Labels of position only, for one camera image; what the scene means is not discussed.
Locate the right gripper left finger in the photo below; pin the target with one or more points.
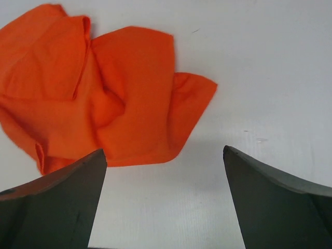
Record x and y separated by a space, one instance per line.
56 210

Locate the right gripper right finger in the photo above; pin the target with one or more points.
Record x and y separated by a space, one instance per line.
276 209

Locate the orange t-shirt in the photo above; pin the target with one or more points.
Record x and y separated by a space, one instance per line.
65 94

